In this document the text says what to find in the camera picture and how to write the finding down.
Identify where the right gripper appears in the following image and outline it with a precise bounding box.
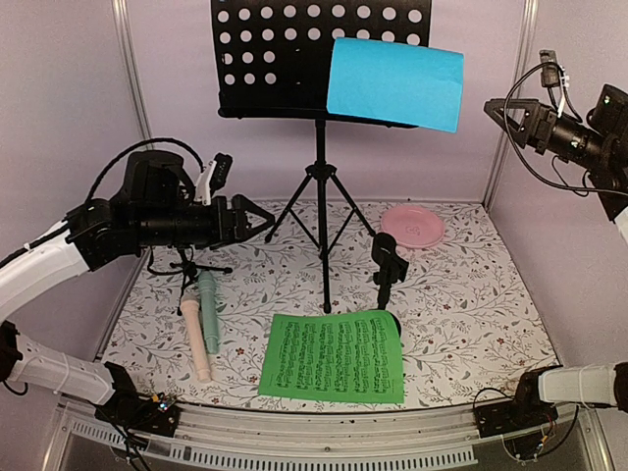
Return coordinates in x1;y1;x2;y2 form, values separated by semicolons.
486;98;612;170

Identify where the black shock mount tripod stand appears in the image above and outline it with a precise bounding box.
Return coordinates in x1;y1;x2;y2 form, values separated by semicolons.
171;248;233;302

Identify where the mint green toy microphone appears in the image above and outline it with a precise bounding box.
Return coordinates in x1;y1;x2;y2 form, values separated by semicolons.
197;270;220;354

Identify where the beige toy microphone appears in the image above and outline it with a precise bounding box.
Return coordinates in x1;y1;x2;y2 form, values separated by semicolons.
180;293;212;383

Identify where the blue paper sheet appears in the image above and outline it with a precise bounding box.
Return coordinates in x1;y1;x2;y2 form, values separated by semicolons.
327;38;464;133

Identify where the black round base mic stand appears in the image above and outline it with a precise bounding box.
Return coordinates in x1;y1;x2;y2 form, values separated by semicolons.
371;233;409;311

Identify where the black music stand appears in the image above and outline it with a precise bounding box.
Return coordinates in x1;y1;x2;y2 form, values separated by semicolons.
209;1;432;312

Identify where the green paper sheet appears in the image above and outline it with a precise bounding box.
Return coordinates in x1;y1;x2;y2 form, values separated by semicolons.
258;310;404;404

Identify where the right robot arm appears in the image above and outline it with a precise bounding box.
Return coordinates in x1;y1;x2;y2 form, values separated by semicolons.
484;85;627;428

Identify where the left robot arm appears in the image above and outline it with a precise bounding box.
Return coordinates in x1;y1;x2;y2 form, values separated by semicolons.
1;137;275;426

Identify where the floral table mat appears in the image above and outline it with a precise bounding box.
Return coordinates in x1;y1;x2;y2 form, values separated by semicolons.
103;201;557;413

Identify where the pink plate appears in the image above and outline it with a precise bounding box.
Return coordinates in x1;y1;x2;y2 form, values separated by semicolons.
381;204;445;249

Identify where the right aluminium frame post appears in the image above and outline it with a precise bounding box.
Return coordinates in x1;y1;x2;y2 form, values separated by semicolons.
483;0;540;207

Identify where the aluminium frame post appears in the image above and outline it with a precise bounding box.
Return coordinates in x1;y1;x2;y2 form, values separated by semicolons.
110;0;152;140
483;0;540;207

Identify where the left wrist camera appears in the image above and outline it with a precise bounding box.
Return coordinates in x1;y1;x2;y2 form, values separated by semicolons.
194;153;233;206

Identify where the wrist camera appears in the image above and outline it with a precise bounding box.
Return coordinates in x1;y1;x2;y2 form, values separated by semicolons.
539;49;571;117
194;153;233;206

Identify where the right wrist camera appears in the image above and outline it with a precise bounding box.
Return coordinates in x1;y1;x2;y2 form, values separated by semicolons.
539;49;571;117

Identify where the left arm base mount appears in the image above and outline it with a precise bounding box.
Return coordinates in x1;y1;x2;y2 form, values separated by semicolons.
94;392;181;438

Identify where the aluminium front rail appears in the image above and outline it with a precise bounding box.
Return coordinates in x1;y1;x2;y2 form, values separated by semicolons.
47;402;613;470

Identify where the left aluminium frame post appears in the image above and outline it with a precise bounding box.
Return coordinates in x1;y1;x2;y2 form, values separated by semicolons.
110;0;152;140

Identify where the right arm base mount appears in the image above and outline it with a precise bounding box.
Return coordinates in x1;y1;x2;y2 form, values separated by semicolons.
473;399;558;461

